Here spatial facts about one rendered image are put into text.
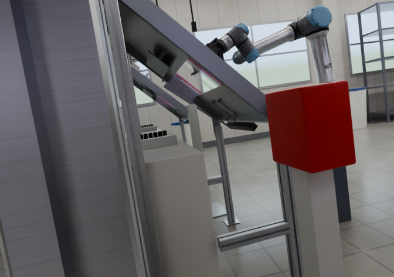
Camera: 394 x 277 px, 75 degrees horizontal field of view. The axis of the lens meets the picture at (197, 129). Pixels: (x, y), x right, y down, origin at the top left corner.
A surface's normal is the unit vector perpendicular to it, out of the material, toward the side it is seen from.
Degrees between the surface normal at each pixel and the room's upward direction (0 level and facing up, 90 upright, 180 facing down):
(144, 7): 90
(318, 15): 82
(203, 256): 90
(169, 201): 90
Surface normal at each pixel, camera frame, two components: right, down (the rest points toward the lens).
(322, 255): 0.22, 0.04
